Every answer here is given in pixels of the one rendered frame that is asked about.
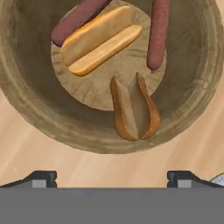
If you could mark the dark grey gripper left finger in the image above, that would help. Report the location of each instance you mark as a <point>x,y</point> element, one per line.
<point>40,178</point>

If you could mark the dark brown hot dog bun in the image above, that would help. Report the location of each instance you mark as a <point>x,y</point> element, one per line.
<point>128,116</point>

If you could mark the light yellow hot dog bun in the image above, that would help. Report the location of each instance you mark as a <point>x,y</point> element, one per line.
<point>99,40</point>

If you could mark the brown wooden bowl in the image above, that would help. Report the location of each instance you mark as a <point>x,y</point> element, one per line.
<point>186,96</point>

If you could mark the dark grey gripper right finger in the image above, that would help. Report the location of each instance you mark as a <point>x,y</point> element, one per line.
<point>182,178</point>

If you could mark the reddish brown sausage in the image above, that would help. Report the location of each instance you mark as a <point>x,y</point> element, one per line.
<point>74,20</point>
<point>158,35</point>

